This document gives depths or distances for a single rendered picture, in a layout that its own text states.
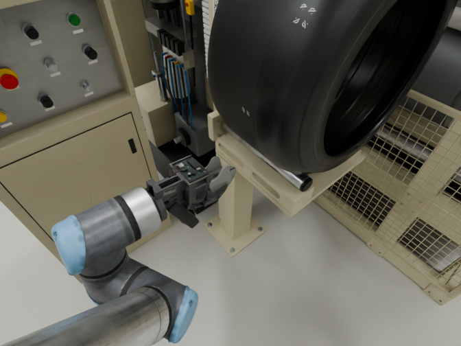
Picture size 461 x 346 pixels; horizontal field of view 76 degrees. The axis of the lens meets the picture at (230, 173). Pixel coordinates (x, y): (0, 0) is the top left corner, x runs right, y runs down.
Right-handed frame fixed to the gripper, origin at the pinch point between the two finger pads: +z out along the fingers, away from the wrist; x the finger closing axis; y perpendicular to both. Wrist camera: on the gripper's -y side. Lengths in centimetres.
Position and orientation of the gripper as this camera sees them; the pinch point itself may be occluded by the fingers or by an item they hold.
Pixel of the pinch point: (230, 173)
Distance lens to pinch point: 68.4
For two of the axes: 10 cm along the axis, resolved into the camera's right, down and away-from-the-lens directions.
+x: -6.4, -5.8, 5.1
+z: 7.7, -3.9, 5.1
